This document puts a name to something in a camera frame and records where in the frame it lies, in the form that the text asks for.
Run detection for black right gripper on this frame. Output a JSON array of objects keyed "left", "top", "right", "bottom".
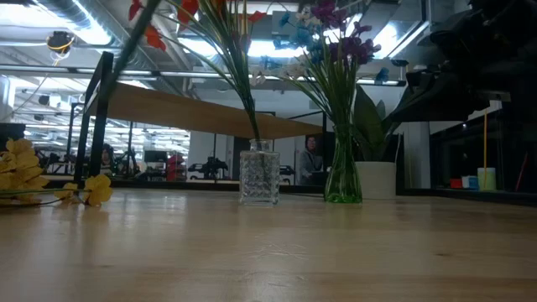
[{"left": 388, "top": 69, "right": 491, "bottom": 122}]

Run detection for green glass vase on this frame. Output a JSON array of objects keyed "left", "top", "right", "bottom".
[{"left": 323, "top": 124, "right": 363, "bottom": 205}]

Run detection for white artificial flower bunch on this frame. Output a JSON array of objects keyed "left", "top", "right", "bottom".
[{"left": 250, "top": 62, "right": 336, "bottom": 127}]

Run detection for blue artificial flower bunch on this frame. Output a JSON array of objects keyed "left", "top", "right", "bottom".
[{"left": 258, "top": 10, "right": 391, "bottom": 127}]

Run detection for clear textured glass vase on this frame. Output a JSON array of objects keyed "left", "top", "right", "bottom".
[{"left": 238, "top": 138, "right": 281, "bottom": 206}]

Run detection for red artificial flower bunch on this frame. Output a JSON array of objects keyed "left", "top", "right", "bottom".
[
  {"left": 107, "top": 0, "right": 169, "bottom": 91},
  {"left": 167, "top": 0, "right": 269, "bottom": 202}
]

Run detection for yellow artificial flower bunch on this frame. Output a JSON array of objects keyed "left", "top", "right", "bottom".
[{"left": 0, "top": 138, "right": 114, "bottom": 207}]

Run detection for pale green cup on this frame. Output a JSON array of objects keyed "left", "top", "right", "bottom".
[{"left": 477, "top": 167, "right": 497, "bottom": 192}]

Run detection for snake plant in white pot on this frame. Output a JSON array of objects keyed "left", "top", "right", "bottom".
[{"left": 352, "top": 86, "right": 406, "bottom": 200}]

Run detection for thin red rod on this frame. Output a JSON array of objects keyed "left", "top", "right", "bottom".
[{"left": 514, "top": 151, "right": 529, "bottom": 192}]

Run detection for person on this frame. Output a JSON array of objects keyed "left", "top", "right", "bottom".
[
  {"left": 298, "top": 134, "right": 325, "bottom": 186},
  {"left": 100, "top": 143, "right": 115, "bottom": 177}
]

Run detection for long LED light bar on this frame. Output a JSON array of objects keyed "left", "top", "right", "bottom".
[{"left": 0, "top": 65, "right": 407, "bottom": 87}]

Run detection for black round ceiling device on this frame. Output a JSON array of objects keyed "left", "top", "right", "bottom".
[{"left": 45, "top": 31, "right": 76, "bottom": 55}]

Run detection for black monitor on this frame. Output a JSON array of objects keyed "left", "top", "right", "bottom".
[{"left": 0, "top": 122, "right": 26, "bottom": 143}]

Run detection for yellow hanging power cable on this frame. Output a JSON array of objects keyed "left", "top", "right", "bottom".
[{"left": 482, "top": 111, "right": 490, "bottom": 190}]

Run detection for black aluminium table frame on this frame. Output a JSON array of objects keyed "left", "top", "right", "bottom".
[{"left": 41, "top": 175, "right": 537, "bottom": 206}]

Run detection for wooden shelf black metal frame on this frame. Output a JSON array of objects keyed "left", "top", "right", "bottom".
[{"left": 74, "top": 50, "right": 329, "bottom": 190}]

